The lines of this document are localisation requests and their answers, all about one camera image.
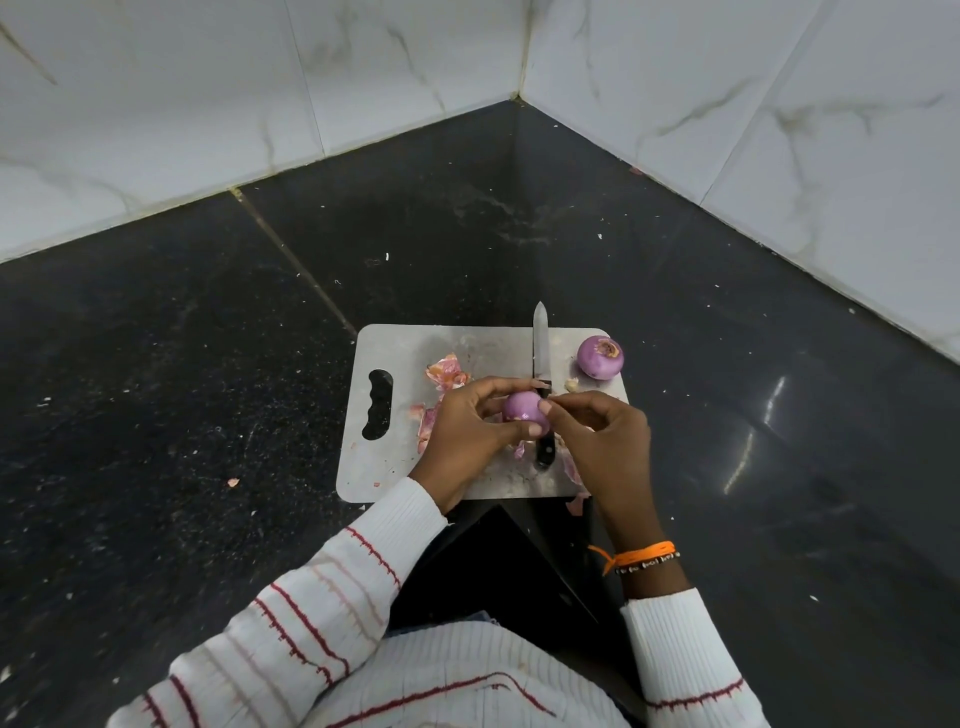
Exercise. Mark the person's left hand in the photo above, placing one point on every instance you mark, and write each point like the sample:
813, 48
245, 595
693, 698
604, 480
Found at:
461, 442

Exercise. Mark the orange thread wristband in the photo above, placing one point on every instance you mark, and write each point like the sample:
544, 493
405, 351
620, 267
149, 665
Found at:
649, 555

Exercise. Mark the purple onion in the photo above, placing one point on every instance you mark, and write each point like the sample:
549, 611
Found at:
523, 407
598, 363

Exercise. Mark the person's right hand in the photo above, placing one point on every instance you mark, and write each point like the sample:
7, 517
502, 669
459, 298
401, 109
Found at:
611, 450

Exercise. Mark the person's left forearm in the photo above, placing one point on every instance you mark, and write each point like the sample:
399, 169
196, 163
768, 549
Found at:
292, 637

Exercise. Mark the white red striped sweater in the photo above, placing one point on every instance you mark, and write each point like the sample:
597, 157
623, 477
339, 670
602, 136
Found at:
450, 675

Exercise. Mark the person's right forearm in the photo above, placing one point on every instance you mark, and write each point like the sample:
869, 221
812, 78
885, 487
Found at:
690, 660

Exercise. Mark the steel cutting board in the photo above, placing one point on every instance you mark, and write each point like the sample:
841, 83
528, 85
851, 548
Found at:
397, 345

